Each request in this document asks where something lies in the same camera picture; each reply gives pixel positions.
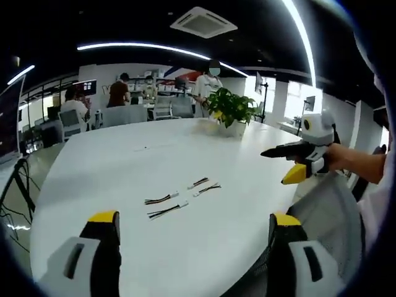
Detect monitor on black stand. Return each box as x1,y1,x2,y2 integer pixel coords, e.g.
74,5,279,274
254,71,269,123

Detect black floor cables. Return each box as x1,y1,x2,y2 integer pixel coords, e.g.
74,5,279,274
0,157,41,248

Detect grey mesh office chair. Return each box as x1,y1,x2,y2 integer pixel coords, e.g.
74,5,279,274
222,171,369,297

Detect large dark monitor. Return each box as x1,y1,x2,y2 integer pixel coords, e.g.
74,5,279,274
0,73,27,165

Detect green potted plant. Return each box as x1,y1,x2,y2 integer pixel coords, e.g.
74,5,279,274
205,87,264,137

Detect wall screen with red picture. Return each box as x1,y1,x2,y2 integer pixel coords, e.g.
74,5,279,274
72,79,98,95

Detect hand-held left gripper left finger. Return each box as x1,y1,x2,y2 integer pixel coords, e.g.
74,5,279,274
36,210,122,297

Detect person's white clothing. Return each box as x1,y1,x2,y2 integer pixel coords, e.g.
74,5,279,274
352,27,396,297

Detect short ceiling light strip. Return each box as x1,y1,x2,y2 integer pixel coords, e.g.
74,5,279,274
6,64,36,85

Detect long ceiling light strip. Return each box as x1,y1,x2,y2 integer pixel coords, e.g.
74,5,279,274
76,42,249,77
282,0,317,88

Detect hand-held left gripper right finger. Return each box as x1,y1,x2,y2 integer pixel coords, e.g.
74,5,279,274
267,212,348,297

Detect ceiling air conditioner vent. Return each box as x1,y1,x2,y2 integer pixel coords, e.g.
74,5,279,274
170,6,239,40

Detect person's right hand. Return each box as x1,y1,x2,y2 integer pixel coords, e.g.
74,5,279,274
293,144,349,173

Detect JST connector cable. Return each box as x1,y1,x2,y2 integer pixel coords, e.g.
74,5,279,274
186,177,210,191
144,191,181,205
147,200,191,220
192,183,222,198

